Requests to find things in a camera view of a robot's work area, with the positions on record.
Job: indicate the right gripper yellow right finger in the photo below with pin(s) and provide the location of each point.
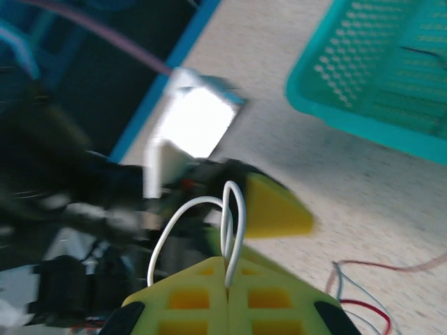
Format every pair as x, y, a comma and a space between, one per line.
272, 314

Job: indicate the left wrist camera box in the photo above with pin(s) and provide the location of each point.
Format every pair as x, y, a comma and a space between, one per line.
199, 122

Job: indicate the teal plastic basket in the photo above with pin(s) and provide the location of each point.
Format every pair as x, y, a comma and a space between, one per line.
349, 115

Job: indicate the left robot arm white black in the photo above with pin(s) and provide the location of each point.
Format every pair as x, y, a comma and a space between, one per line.
59, 282

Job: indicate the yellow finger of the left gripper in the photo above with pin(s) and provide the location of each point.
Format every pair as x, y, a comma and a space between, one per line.
272, 213

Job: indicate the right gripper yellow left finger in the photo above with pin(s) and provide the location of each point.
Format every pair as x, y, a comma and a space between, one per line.
195, 314

